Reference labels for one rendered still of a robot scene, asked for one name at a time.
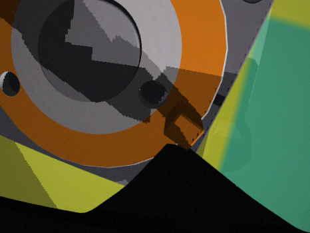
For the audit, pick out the orange round plate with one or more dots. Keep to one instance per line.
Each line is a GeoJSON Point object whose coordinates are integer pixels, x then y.
{"type": "Point", "coordinates": [184, 47]}

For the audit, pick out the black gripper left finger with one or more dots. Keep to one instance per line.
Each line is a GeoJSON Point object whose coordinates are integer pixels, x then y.
{"type": "Point", "coordinates": [148, 204]}

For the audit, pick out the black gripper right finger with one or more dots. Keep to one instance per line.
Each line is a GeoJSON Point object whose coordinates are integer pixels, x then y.
{"type": "Point", "coordinates": [208, 202]}

